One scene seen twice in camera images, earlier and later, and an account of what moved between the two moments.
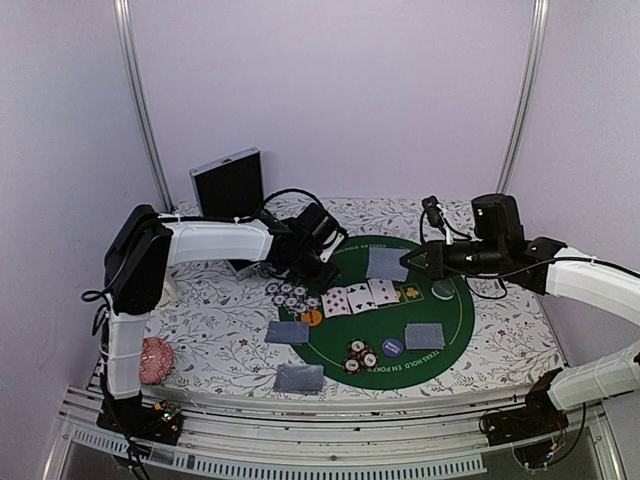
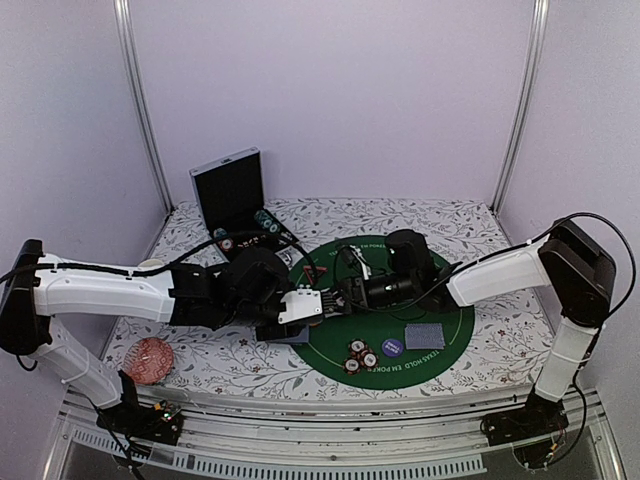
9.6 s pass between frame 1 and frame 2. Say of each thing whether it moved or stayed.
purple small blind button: stayed
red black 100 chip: stayed
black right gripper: moved
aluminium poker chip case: stayed
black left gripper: moved
